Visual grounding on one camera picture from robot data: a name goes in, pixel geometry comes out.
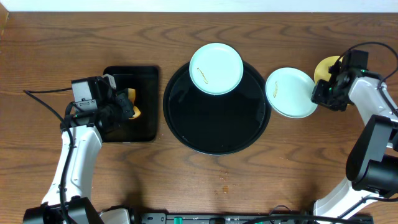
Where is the yellow plate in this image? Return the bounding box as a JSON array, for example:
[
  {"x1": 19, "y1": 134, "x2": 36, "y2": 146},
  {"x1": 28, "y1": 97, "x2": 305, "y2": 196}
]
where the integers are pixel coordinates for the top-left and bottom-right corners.
[{"x1": 313, "y1": 56, "x2": 339, "y2": 84}]

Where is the green yellow sponge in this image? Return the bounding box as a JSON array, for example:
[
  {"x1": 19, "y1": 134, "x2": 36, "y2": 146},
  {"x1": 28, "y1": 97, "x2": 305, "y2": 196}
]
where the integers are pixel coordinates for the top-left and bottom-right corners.
[{"x1": 127, "y1": 88, "x2": 141, "y2": 119}]

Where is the light blue plate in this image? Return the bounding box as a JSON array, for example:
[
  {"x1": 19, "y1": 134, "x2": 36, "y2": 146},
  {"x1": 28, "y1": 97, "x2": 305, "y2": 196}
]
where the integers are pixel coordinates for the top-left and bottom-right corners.
[
  {"x1": 266, "y1": 67, "x2": 318, "y2": 119},
  {"x1": 188, "y1": 43, "x2": 244, "y2": 95}
]

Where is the light blue plate top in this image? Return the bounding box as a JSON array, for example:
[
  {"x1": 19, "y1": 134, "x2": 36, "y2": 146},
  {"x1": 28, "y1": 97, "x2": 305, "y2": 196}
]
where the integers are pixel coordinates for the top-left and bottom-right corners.
[{"x1": 188, "y1": 43, "x2": 244, "y2": 95}]

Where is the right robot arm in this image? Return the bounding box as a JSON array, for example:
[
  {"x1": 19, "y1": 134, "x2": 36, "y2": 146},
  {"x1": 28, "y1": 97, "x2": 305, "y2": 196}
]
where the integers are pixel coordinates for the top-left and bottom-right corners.
[{"x1": 311, "y1": 50, "x2": 397, "y2": 223}]

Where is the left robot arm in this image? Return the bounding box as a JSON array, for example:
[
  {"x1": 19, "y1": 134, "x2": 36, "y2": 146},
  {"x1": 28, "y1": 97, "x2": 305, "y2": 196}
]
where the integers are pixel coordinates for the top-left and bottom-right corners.
[{"x1": 23, "y1": 74, "x2": 140, "y2": 223}]

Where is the rectangular black tray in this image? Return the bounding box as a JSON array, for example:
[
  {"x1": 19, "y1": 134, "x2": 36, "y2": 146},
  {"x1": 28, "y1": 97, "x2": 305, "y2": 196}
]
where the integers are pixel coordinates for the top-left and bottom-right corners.
[{"x1": 103, "y1": 65, "x2": 159, "y2": 142}]

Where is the round black tray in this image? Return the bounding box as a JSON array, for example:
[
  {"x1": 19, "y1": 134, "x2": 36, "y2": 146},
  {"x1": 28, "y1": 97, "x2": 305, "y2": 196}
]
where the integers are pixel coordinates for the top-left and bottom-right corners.
[{"x1": 163, "y1": 62, "x2": 272, "y2": 156}]

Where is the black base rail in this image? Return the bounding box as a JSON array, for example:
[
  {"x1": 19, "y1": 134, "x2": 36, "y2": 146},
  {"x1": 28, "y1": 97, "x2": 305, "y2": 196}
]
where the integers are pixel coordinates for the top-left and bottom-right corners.
[{"x1": 99, "y1": 212, "x2": 374, "y2": 224}]

